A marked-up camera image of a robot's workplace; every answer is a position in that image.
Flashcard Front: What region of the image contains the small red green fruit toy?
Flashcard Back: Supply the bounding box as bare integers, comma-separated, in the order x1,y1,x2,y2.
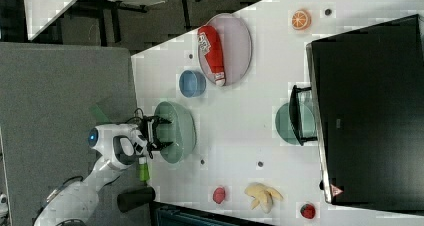
300,204,316,219

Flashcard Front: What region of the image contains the green plastic strainer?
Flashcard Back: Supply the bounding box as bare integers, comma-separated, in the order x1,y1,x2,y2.
155,101,197,164

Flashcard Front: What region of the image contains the green plastic cup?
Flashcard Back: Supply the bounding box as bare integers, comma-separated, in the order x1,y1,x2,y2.
274,103,316,145

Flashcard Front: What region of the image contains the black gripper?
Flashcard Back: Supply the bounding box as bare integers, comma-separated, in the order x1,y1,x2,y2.
139,116,173,158

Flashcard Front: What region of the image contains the black toaster oven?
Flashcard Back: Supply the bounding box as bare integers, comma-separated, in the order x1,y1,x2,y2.
304,15,424,215

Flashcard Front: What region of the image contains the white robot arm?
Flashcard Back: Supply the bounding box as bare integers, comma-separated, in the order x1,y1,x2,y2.
33,116,171,226

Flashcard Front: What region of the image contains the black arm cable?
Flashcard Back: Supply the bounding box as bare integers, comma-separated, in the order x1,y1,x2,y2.
126,107,148,125

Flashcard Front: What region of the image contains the green bottle white cap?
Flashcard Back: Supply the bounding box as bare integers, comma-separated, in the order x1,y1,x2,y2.
139,157,150,182

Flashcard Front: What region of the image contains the blue round bowl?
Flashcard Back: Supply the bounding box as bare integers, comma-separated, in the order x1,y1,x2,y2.
179,70,206,98

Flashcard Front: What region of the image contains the red strawberry toy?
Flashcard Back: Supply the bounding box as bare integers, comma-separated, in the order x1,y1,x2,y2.
212,187,226,204

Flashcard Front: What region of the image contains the orange slice toy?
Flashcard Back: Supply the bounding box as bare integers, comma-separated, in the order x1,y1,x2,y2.
291,9,312,30

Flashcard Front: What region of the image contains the blue metal frame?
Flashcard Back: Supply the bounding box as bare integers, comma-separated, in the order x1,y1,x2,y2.
149,202,271,226

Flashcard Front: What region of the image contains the red plush ketchup bottle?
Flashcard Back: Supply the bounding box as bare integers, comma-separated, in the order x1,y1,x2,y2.
198,25,226,87

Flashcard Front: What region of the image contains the grey round plate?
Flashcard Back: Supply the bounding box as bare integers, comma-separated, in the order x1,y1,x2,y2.
197,13,252,86

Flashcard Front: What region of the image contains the white side table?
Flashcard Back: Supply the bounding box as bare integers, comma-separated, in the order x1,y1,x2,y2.
23,0,78,41

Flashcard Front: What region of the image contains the peeled banana toy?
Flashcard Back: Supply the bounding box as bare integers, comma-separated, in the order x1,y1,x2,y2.
244,182,283,214

